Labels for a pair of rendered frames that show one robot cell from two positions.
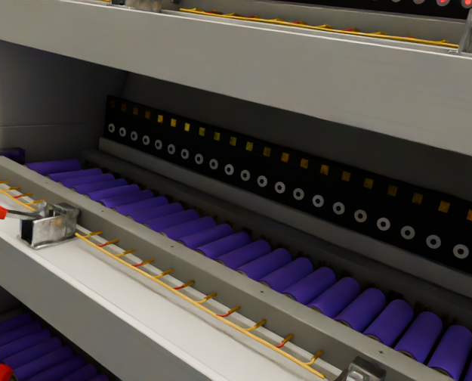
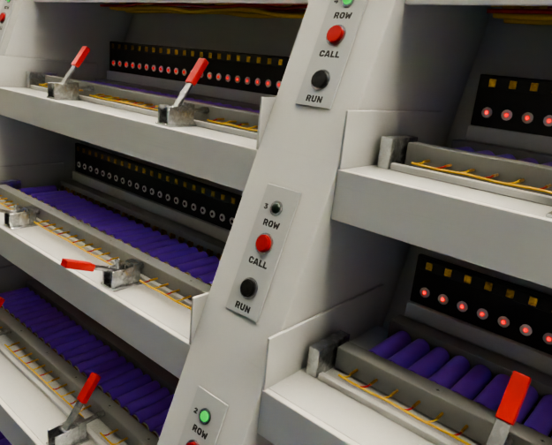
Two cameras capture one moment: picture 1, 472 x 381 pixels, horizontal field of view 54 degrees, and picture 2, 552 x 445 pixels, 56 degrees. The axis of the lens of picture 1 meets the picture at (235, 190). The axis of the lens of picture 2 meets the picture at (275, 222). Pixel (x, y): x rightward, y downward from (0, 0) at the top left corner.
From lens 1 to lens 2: 0.48 m
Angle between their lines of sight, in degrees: 6
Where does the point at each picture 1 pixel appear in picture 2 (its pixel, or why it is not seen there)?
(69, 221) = (31, 215)
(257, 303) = (106, 245)
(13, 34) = (5, 111)
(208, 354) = not seen: hidden behind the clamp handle
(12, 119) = (12, 162)
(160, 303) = (65, 249)
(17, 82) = (14, 139)
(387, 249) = (203, 224)
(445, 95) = (152, 140)
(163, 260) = (73, 230)
